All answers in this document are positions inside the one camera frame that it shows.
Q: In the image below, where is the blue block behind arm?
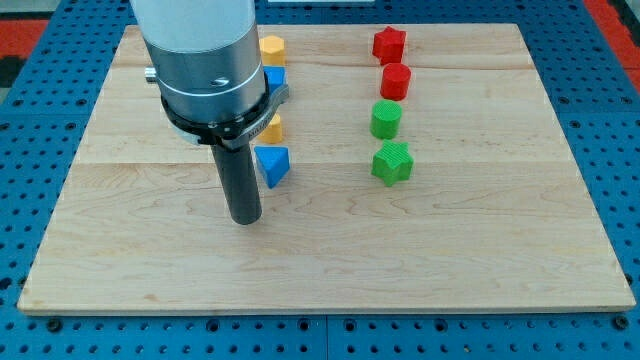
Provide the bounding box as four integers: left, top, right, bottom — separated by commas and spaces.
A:
263, 66, 287, 93

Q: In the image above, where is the yellow block behind arm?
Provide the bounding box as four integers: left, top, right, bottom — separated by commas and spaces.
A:
258, 113, 284, 144

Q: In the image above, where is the red cylinder block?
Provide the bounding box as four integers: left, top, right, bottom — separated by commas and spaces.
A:
380, 63, 412, 101

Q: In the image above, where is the green star block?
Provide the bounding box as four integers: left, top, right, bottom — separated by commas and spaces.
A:
371, 139, 414, 187

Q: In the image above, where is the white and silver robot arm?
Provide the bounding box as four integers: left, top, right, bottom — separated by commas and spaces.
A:
131, 0, 289, 150

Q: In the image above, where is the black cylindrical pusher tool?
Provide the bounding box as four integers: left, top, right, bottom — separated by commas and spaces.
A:
211, 145, 262, 225

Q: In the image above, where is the red star block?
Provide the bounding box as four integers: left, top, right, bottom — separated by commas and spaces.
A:
372, 26, 407, 65

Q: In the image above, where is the yellow hexagon block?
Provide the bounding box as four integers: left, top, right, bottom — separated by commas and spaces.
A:
259, 35, 286, 66

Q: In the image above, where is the green cylinder block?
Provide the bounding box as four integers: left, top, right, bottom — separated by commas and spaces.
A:
370, 99, 402, 139

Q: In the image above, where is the light wooden board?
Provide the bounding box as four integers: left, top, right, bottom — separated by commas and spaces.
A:
18, 24, 636, 316

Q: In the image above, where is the blue triangle block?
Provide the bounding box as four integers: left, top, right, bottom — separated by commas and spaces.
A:
254, 146, 290, 189

